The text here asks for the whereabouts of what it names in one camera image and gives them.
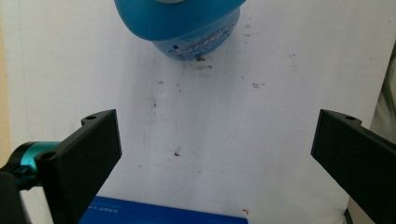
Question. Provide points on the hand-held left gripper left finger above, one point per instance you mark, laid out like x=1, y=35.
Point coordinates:
x=81, y=161

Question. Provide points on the grey cloth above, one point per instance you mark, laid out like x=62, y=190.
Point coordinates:
x=387, y=102

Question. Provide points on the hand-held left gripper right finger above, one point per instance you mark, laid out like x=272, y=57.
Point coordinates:
x=358, y=158

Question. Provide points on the blue bottle with white cap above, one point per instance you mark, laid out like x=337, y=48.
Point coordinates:
x=174, y=21

